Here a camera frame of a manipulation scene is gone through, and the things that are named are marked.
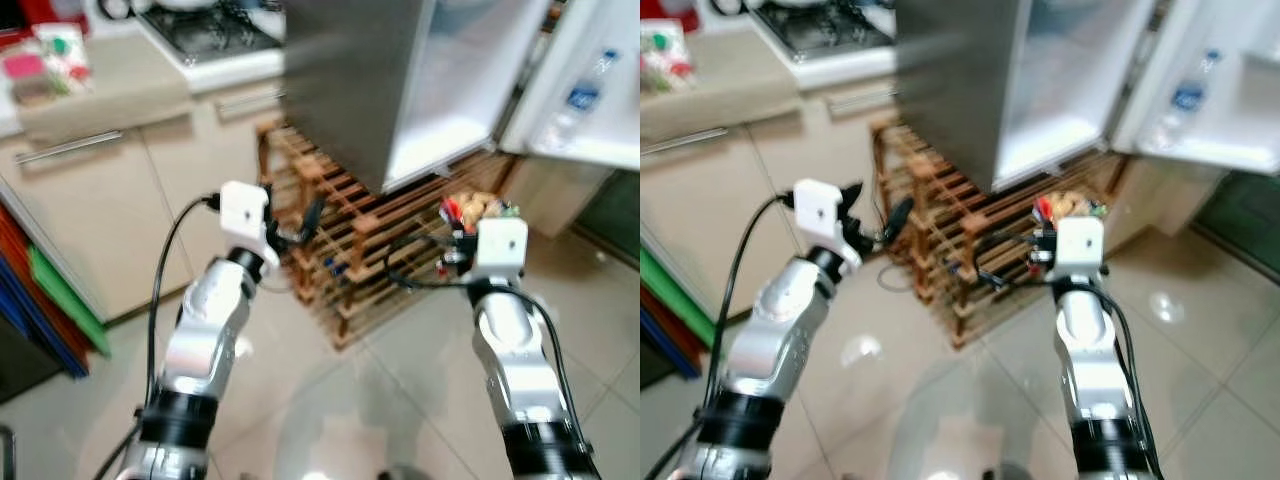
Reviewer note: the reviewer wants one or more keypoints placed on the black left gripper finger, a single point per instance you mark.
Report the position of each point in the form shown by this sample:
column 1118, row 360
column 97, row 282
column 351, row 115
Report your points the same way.
column 898, row 215
column 313, row 215

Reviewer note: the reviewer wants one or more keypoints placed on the colourful snack packet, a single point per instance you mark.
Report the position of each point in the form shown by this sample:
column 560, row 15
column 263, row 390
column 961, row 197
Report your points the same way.
column 480, row 208
column 1070, row 205

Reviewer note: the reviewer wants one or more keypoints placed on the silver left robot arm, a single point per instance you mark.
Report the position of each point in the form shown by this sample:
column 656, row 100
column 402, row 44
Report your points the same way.
column 780, row 330
column 210, row 320

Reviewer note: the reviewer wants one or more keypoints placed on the fridge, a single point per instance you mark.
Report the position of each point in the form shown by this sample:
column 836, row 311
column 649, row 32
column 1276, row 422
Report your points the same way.
column 350, row 80
column 960, row 80

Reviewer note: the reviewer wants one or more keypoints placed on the white fridge door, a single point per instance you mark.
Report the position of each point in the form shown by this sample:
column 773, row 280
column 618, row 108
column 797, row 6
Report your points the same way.
column 590, row 125
column 1220, row 125

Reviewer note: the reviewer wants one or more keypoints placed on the wooden slatted rack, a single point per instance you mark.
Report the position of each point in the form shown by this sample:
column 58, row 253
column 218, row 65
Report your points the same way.
column 950, row 260
column 340, row 260

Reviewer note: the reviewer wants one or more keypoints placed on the white side cabinet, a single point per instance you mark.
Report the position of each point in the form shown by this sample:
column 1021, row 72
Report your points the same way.
column 1160, row 200
column 560, row 195

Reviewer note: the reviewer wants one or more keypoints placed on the beige kitchen cabinet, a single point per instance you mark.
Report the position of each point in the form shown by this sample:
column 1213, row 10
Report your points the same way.
column 100, row 220
column 720, row 200

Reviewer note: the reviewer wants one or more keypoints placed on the dark green floor mat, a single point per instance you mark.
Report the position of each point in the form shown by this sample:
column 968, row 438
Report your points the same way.
column 610, row 215
column 1240, row 215

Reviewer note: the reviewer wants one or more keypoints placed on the small beige counter cloth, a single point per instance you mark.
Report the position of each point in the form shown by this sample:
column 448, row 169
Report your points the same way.
column 730, row 85
column 110, row 90

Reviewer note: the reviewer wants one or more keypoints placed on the green cutting board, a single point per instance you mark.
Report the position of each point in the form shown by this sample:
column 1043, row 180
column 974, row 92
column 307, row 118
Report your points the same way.
column 70, row 300
column 675, row 295

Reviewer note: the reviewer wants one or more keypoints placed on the clear water bottle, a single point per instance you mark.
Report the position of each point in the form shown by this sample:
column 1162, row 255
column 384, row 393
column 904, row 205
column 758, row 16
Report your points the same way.
column 585, row 95
column 1190, row 95

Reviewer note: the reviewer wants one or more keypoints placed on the gas stove cooktop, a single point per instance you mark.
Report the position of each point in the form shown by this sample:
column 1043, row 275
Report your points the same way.
column 825, row 28
column 215, row 30

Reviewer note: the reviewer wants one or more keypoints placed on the orange cutting board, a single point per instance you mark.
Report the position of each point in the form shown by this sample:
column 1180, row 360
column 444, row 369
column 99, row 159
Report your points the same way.
column 658, row 325
column 12, row 250

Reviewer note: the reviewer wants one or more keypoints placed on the blue cutting board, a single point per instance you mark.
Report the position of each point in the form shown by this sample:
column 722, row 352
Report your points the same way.
column 665, row 358
column 30, row 340

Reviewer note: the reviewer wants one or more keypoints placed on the white green snack packet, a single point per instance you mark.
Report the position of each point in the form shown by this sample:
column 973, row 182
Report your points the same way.
column 668, row 55
column 65, row 50

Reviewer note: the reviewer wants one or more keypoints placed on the pink lidded container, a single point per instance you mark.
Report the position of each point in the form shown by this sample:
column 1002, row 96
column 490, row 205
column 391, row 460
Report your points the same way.
column 25, row 70

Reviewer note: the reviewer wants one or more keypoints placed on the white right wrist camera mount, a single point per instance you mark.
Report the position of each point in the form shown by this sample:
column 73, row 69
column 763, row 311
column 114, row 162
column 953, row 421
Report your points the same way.
column 500, row 245
column 1080, row 245

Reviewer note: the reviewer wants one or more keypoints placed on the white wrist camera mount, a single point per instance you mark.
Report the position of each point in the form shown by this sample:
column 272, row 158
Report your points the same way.
column 500, row 245
column 243, row 210
column 822, row 210
column 1080, row 245

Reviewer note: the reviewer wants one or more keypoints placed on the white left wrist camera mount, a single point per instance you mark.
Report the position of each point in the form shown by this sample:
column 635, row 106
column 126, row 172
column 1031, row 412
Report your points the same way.
column 822, row 210
column 243, row 210

